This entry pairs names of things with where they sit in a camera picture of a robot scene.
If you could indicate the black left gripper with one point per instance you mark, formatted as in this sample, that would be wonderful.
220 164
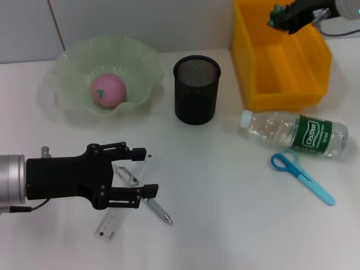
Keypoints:
64 177

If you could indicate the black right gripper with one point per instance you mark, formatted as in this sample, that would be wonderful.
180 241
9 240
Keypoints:
315 8

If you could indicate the pink toy peach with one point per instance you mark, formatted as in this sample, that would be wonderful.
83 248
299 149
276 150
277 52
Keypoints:
109 90

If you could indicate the clear green-label water bottle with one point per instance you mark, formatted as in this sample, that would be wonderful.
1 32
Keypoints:
281 129

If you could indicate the blue scissors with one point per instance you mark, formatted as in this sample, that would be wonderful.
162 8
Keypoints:
309 180

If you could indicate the grey-grip ballpoint pen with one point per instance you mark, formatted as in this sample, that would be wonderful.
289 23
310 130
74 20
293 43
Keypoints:
157 209

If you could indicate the clear plastic ruler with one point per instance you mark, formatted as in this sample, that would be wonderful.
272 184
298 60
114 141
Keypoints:
108 225

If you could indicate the black mesh pen cup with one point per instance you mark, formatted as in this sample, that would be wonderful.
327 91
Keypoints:
195 104

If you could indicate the yellow plastic bin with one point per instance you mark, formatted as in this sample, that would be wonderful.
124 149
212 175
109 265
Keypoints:
281 70

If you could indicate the green wavy glass bowl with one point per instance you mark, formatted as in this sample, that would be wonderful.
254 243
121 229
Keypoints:
135 70

